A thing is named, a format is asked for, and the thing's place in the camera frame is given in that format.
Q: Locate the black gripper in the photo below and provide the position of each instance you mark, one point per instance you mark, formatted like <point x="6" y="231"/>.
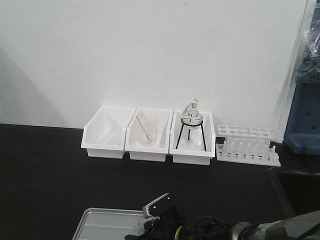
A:
<point x="164" y="227"/>

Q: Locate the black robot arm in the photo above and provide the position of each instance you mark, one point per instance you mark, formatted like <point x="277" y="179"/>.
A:
<point x="301" y="227"/>

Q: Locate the silver metal tray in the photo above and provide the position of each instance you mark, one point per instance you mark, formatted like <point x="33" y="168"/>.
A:
<point x="109" y="224"/>

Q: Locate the glass beaker in bin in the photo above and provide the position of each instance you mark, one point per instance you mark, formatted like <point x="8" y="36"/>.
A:
<point x="148" y="130"/>

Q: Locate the white bin middle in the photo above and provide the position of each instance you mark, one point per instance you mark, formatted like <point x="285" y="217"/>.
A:
<point x="160" y="150"/>

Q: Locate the white bin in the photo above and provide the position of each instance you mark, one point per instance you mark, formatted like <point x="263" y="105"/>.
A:
<point x="160" y="150"/>
<point x="105" y="134"/>
<point x="192" y="151"/>

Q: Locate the white bin right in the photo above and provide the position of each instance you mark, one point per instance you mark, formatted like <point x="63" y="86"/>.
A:
<point x="192" y="151"/>

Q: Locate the black tripod stand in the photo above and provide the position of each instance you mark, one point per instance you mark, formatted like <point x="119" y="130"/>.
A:
<point x="189" y="130"/>

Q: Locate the white bin left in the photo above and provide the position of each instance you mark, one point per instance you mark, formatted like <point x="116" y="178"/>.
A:
<point x="105" y="134"/>

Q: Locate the round glass flask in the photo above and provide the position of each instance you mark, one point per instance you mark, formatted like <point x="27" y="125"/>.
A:
<point x="191" y="118"/>

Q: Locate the white test tube rack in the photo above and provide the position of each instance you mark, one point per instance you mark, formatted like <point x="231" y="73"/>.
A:
<point x="248" y="145"/>

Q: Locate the black sink basin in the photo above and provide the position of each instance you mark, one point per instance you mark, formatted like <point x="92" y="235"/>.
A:
<point x="298" y="190"/>

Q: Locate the blue machine under plastic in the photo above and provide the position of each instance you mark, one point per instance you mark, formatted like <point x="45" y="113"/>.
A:
<point x="302" y="133"/>

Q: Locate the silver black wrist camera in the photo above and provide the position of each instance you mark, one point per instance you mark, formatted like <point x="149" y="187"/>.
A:
<point x="156" y="205"/>

